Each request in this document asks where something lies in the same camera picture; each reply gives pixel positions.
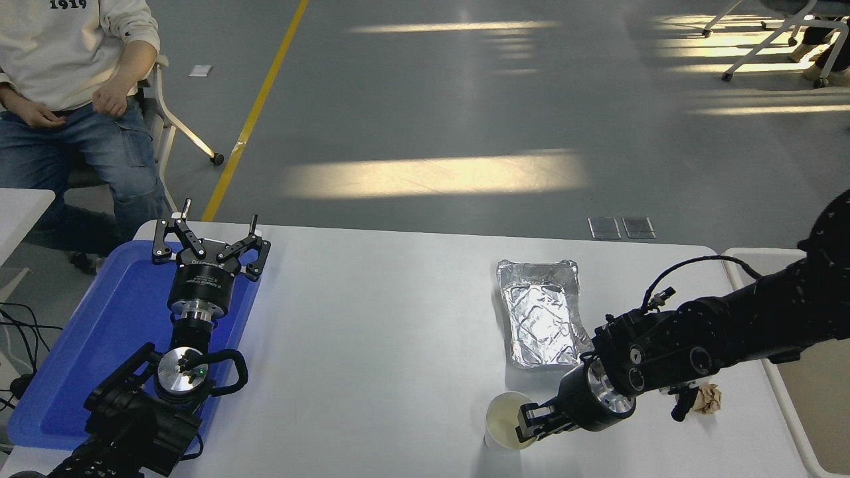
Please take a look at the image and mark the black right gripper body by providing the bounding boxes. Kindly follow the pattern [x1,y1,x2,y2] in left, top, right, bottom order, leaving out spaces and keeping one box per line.
[554,364,629,433]

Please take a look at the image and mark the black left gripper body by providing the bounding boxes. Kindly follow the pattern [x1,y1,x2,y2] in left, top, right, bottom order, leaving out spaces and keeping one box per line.
[167,238,241,314]

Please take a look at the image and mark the white paper cup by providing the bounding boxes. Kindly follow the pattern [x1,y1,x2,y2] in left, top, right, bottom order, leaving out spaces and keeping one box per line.
[483,391,540,452]

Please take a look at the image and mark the seated person's left hand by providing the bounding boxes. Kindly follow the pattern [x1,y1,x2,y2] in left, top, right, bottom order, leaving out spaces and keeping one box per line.
[92,81,132,118]

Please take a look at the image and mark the seated person's right hand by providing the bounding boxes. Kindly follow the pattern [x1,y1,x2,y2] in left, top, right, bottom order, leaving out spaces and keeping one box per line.
[12,100,67,129]

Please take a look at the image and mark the silver foil tray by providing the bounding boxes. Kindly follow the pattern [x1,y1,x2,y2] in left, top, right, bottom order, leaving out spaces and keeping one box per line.
[495,259,598,370]

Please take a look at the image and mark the blue plastic tray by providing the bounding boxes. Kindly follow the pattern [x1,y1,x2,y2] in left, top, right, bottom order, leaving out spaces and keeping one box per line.
[7,240,261,452]

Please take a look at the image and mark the crumpled tan paper ball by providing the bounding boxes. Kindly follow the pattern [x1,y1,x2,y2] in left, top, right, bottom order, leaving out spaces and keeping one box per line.
[691,383,723,416]

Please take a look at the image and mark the white side table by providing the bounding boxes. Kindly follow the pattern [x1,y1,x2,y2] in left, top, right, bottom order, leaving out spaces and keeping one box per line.
[0,189,56,303]

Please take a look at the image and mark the metal floor socket plate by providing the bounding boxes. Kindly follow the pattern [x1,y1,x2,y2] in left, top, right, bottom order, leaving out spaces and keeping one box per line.
[588,216,622,240]
[622,216,657,240]

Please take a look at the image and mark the seated person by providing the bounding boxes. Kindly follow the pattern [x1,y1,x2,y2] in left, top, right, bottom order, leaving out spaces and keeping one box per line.
[0,0,167,274]

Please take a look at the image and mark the large pale bin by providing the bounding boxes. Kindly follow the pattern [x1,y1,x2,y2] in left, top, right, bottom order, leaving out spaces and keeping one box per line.
[722,247,850,478]

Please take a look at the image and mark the person beside wheeled chair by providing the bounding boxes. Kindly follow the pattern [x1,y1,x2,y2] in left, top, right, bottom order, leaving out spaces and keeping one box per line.
[790,27,850,84]

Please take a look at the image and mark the black cables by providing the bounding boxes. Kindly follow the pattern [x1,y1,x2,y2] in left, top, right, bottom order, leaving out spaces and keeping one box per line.
[0,302,64,409]

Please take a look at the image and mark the white frame wheeled chair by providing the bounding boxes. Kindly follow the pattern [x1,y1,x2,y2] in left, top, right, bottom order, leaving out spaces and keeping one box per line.
[703,0,850,88]

